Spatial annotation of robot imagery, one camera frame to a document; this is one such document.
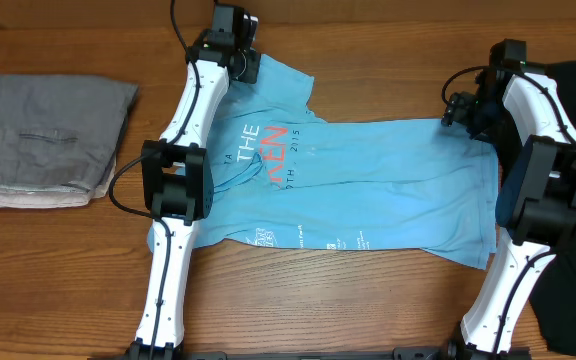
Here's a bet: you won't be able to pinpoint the light blue printed t-shirt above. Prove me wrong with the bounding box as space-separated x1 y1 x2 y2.
146 52 500 271

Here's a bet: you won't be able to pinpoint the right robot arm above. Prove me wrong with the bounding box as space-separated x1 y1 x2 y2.
433 39 576 359

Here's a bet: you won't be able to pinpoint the folded beige cloth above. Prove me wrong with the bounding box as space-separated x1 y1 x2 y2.
0 158 116 209

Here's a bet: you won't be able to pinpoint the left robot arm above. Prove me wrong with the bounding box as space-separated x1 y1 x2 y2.
124 3 260 360

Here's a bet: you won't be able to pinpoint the folded grey trousers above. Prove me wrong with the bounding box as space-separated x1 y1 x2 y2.
0 75 138 191

